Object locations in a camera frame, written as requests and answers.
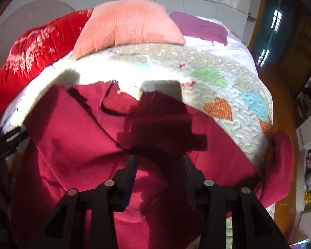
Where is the red floral duvet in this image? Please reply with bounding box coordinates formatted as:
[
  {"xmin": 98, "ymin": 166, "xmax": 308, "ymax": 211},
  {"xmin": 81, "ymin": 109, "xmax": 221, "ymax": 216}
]
[{"xmin": 0, "ymin": 9, "xmax": 93, "ymax": 118}]

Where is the dark red sweater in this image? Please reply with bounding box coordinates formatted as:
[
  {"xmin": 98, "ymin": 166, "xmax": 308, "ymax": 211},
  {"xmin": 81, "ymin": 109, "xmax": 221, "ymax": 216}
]
[{"xmin": 11, "ymin": 83, "xmax": 294, "ymax": 248}]

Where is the white shelf unit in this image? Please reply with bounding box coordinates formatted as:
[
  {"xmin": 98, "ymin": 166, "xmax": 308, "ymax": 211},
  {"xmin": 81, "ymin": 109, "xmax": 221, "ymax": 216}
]
[{"xmin": 289, "ymin": 75, "xmax": 311, "ymax": 248}]

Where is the purple towel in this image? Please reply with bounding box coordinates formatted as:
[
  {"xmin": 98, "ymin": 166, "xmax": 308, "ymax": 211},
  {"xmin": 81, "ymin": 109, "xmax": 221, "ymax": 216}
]
[{"xmin": 169, "ymin": 11, "xmax": 227, "ymax": 46}]

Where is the wooden door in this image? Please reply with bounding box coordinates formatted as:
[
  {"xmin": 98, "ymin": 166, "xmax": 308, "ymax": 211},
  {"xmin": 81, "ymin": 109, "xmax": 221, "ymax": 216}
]
[{"xmin": 278, "ymin": 2, "xmax": 311, "ymax": 98}]

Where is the round beige headboard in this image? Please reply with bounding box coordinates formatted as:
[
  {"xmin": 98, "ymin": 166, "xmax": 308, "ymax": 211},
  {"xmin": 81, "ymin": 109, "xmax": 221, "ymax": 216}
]
[{"xmin": 0, "ymin": 0, "xmax": 74, "ymax": 68}]

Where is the pink checked pillow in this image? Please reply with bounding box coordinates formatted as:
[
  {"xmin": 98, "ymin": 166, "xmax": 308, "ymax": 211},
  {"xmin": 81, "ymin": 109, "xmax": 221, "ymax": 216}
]
[{"xmin": 72, "ymin": 0, "xmax": 185, "ymax": 60}]

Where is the patchwork heart quilt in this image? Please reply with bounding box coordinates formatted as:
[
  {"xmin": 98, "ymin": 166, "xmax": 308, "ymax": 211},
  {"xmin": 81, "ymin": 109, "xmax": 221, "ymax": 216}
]
[{"xmin": 0, "ymin": 36, "xmax": 272, "ymax": 173}]

